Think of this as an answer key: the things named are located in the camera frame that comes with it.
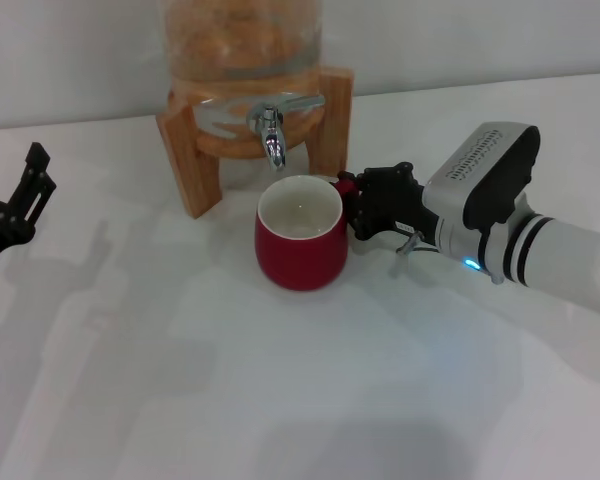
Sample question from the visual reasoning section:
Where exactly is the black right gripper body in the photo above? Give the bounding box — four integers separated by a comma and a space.
364, 183, 439, 242

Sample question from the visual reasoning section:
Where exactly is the red ceramic cup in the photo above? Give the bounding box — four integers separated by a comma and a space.
254, 174, 357, 291

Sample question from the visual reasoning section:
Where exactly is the chrome faucet tap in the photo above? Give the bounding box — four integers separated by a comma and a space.
247, 95, 327, 174

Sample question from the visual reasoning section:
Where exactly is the wooden dispenser stand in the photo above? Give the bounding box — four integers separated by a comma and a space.
154, 65, 355, 220

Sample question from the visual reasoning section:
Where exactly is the glass drink dispenser jar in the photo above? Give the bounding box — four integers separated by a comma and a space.
162, 0, 327, 191

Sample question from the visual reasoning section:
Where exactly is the grey cable connector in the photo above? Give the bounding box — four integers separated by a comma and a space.
396, 231, 441, 257

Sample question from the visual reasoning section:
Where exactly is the silver black wrist camera box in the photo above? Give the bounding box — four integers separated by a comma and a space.
423, 122, 541, 232

